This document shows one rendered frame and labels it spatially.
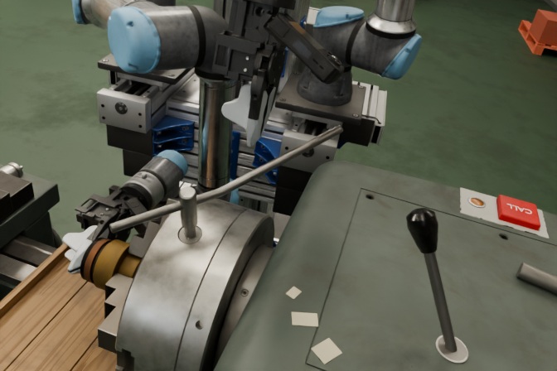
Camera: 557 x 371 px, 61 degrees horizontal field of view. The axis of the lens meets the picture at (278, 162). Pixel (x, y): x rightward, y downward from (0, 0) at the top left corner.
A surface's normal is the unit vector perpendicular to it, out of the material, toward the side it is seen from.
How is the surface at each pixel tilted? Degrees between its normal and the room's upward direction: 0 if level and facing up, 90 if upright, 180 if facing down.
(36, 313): 0
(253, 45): 76
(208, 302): 41
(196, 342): 59
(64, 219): 0
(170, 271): 32
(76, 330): 0
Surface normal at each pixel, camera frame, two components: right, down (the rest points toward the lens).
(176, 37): 0.52, 0.18
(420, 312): 0.13, -0.83
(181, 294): -0.11, -0.31
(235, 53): -0.27, 0.27
